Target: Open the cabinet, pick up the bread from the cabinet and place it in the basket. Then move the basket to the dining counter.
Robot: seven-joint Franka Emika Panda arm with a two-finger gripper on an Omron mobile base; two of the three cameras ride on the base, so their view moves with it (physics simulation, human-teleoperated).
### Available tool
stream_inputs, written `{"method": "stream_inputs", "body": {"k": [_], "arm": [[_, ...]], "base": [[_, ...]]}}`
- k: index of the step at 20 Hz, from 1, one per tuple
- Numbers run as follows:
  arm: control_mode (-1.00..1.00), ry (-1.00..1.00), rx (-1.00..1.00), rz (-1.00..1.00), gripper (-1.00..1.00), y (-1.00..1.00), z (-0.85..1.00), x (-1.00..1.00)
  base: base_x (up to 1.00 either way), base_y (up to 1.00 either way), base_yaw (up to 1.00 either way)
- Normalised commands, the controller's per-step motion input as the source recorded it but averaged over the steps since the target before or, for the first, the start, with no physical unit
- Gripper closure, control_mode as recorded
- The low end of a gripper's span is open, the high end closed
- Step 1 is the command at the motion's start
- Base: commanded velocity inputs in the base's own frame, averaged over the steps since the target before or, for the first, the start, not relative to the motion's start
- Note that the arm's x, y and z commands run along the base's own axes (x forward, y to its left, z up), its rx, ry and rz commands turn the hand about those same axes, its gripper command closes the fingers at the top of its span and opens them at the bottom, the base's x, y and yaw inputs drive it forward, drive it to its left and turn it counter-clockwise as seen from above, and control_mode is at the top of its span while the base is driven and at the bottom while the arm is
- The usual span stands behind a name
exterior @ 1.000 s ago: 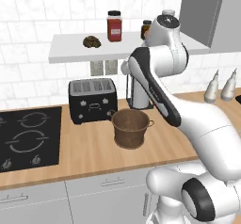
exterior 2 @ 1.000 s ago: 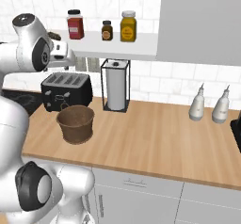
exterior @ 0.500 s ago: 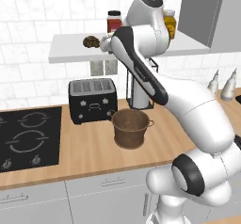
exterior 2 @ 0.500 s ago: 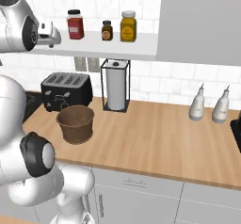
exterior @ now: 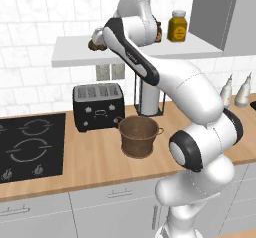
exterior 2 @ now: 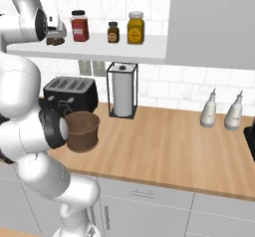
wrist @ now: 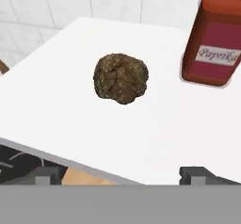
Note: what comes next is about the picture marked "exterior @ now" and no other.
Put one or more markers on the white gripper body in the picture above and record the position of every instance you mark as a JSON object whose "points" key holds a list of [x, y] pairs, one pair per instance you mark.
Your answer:
{"points": [[98, 35]]}

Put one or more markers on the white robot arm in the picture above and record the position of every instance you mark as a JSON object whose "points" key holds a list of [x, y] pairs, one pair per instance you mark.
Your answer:
{"points": [[193, 92]]}

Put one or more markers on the brown basket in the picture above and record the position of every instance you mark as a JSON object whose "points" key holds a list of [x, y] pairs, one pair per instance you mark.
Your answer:
{"points": [[138, 138]]}

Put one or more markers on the pale grey cabinet door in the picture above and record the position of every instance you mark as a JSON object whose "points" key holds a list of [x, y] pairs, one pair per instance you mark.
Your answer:
{"points": [[243, 25]]}

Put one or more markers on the grey base cabinet door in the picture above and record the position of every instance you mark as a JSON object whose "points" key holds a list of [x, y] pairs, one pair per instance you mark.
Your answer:
{"points": [[113, 222]]}

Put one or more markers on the grey base cabinet run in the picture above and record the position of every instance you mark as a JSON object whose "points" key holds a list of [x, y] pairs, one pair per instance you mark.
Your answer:
{"points": [[243, 208]]}

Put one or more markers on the brown round object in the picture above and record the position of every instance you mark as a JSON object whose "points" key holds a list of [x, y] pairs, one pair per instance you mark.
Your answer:
{"points": [[94, 46]]}

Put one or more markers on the dark brown object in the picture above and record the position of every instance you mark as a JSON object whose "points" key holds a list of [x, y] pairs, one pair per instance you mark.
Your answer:
{"points": [[159, 32]]}

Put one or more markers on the black toaster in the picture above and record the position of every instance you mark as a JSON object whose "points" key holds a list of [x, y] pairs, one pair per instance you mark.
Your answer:
{"points": [[98, 110]]}

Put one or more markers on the yellow jar with lid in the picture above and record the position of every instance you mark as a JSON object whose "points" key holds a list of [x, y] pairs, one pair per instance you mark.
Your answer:
{"points": [[177, 28]]}

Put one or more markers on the white paper towel roll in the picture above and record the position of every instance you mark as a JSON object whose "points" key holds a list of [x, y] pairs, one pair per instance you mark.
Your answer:
{"points": [[150, 98]]}

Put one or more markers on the black hob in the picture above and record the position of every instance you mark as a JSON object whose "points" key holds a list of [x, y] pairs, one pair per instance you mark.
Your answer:
{"points": [[30, 148]]}

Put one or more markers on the white squeeze bottle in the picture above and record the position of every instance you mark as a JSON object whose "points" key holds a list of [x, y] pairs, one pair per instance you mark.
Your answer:
{"points": [[226, 93], [243, 93]]}

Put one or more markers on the grey drawer front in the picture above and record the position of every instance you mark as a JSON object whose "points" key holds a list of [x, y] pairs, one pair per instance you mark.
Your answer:
{"points": [[93, 198], [43, 222]]}

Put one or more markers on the black object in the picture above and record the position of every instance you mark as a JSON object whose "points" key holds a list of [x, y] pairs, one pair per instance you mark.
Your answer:
{"points": [[253, 105]]}

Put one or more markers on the white wall shelf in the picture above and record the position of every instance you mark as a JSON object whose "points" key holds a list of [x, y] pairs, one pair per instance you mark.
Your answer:
{"points": [[76, 53]]}

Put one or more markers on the grey wall cabinet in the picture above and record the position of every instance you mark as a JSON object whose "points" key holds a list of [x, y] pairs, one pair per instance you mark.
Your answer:
{"points": [[210, 12]]}

